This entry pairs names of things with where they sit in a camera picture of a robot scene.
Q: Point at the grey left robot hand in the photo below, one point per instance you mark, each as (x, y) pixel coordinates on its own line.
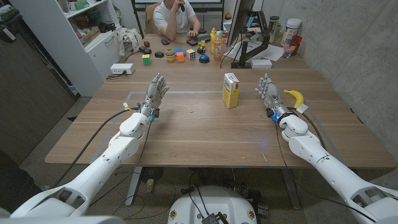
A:
(155, 92)

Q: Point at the white paper sheets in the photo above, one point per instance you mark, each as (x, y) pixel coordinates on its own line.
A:
(264, 51)

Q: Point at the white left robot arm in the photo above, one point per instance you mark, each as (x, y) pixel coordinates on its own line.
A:
(93, 174)

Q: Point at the blue push button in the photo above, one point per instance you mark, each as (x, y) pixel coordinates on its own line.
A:
(204, 58)

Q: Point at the clear drinking glass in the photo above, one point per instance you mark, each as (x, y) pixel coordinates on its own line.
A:
(287, 50)

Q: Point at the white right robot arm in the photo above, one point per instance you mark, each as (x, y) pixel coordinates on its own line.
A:
(335, 168)

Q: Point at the blue flat shape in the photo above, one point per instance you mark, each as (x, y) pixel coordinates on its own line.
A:
(180, 50)

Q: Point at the white crumpled cloth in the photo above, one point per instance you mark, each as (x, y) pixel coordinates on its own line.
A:
(129, 39)

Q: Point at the white robot torso base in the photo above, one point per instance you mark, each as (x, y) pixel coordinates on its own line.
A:
(212, 205)

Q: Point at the yellow toy banana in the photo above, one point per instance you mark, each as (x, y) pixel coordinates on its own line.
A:
(296, 97)

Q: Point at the white power strip box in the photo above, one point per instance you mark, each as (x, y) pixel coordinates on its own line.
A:
(122, 68)

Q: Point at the green yellow puzzle cube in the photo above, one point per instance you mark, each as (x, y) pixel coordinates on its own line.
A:
(146, 59)

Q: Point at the yellow white carton box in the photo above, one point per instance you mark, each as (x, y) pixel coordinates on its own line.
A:
(230, 91)

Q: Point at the red drink can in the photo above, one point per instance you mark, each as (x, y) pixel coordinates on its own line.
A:
(225, 36)

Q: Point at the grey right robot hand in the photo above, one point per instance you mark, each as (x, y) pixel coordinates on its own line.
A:
(270, 92)

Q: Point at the seated person in white shirt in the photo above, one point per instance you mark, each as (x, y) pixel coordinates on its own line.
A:
(176, 18)

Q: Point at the black computer mouse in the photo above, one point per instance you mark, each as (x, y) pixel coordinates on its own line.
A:
(165, 41)

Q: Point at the orange cube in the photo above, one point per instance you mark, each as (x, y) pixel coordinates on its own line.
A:
(180, 57)

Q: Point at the white shelf cabinet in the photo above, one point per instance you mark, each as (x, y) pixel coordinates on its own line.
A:
(77, 40)

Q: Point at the wooden chair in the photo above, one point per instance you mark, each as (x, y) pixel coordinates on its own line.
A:
(150, 18)

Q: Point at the white flat box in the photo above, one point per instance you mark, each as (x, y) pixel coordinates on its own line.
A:
(261, 63)

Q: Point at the black computer monitor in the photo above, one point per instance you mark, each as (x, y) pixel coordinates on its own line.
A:
(241, 18)

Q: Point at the dark red ball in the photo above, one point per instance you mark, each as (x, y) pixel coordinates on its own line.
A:
(146, 43)

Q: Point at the colourful stacking cups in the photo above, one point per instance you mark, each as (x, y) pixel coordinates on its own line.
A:
(170, 54)

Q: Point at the black keyboard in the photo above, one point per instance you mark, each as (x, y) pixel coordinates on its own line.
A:
(199, 39)

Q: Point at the white supplement tub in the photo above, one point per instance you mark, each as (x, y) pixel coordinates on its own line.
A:
(291, 31)

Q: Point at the red cup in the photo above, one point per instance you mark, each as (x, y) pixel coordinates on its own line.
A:
(296, 44)

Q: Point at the yellow squeeze bottle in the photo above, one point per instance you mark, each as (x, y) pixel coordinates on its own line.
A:
(213, 40)

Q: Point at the dark lidded jar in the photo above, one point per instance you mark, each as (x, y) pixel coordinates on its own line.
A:
(273, 28)

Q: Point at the multicolour puzzle cube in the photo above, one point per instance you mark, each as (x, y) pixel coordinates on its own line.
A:
(191, 54)

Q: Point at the cardboard box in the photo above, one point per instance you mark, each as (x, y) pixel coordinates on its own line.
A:
(89, 35)

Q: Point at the orange drink bottle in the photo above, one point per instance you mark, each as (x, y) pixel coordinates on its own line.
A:
(217, 46)

